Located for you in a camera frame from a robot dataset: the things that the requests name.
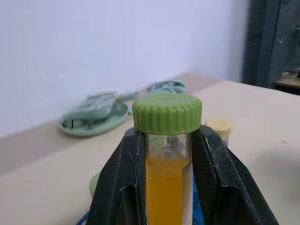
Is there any dark grey metal cabinet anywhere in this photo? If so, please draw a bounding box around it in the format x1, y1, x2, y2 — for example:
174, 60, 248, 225
241, 0, 300, 96

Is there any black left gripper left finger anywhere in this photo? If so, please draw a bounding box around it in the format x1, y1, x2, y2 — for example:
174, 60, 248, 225
88, 128, 148, 225

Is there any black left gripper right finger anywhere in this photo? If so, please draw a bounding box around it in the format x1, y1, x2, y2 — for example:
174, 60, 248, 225
192, 124, 280, 225

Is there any green cloth on plate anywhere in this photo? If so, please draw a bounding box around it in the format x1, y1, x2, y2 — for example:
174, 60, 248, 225
61, 91, 139, 129

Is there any test tube cream cap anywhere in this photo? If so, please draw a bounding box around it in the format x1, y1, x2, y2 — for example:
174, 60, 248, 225
204, 118, 233, 147

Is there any yellow test tube green cap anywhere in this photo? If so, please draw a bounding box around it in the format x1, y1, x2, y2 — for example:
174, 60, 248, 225
132, 94, 203, 225

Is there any teal crumpled cloth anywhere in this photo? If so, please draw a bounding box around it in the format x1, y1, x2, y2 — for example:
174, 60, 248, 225
149, 79, 186, 95

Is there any test tube pale green cap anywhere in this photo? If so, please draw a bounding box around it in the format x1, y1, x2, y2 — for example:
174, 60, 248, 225
90, 169, 103, 195

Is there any pale green round plate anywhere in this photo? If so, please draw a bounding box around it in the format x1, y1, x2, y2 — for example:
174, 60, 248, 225
58, 101, 129, 138

